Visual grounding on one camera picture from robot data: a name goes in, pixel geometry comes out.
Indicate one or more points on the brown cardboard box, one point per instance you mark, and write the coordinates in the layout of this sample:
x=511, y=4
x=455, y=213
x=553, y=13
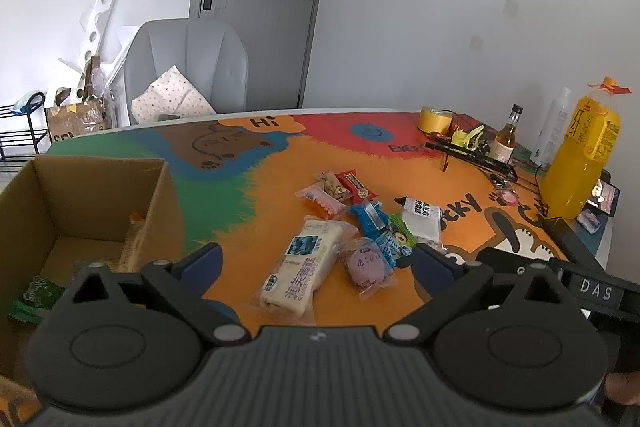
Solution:
x=60, y=212

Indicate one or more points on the pink round bun pack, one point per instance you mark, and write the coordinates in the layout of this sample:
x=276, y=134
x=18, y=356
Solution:
x=366, y=266

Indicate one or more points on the small amber glass bottle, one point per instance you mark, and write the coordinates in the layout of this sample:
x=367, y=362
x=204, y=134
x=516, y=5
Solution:
x=505, y=140

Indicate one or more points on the grey upholstered chair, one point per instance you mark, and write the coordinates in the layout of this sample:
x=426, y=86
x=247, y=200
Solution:
x=210, y=54

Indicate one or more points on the green snack pack front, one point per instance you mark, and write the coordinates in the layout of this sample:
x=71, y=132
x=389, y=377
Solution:
x=36, y=302

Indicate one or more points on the black folding stand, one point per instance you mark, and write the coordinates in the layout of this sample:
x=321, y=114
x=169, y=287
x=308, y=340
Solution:
x=505, y=172

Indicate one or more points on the white perforated board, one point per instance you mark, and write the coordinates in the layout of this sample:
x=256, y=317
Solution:
x=88, y=36

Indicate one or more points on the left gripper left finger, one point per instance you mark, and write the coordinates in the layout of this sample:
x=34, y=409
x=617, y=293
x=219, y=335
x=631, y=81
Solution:
x=178, y=289

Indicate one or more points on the pink keychain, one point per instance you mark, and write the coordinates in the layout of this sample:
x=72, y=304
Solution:
x=503, y=192

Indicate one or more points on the person's right hand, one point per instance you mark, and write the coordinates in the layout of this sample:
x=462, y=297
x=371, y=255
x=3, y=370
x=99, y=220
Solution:
x=623, y=388

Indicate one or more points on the pink wafer snack pack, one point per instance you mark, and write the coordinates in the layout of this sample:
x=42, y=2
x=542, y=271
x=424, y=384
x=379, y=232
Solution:
x=321, y=202

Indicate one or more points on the yellow tape roll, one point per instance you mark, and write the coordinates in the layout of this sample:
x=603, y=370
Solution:
x=434, y=120

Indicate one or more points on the beige nougat bar wrapper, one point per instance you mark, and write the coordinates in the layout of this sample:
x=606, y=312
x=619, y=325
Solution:
x=332, y=186

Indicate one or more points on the colourful cat table mat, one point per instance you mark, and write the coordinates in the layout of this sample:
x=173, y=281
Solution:
x=248, y=184

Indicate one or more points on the black shoe rack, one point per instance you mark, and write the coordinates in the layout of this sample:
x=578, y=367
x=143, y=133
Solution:
x=21, y=137

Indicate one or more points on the dotted cushion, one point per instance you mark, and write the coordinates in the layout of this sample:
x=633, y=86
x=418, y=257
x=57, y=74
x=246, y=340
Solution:
x=171, y=95

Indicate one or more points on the phone showing video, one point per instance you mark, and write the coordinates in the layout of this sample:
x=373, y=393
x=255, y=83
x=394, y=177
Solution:
x=604, y=196

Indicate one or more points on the white spray bottle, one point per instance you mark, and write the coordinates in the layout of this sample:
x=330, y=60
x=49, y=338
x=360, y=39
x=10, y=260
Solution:
x=550, y=135

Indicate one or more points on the blue snack packet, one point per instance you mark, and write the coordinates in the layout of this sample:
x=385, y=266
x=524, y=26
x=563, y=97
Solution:
x=388, y=232

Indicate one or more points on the large orange juice bottle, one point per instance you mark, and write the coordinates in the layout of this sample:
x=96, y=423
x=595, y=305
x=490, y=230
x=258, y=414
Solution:
x=588, y=144

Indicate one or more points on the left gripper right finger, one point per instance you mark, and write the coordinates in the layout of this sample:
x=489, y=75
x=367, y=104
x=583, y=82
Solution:
x=455, y=290

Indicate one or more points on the yellow crumpled wrapper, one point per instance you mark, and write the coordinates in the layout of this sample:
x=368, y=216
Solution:
x=470, y=140

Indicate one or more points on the white black-label snack pack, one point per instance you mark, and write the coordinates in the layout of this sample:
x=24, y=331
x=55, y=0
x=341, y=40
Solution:
x=421, y=222

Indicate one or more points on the red candy bar wrapper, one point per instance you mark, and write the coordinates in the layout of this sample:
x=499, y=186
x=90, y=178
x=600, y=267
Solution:
x=355, y=187

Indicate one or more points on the small pastel packet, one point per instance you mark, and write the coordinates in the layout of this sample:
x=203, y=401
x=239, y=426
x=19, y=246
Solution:
x=592, y=222

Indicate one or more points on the SF paper bag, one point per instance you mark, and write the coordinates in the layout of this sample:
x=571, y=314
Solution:
x=68, y=121

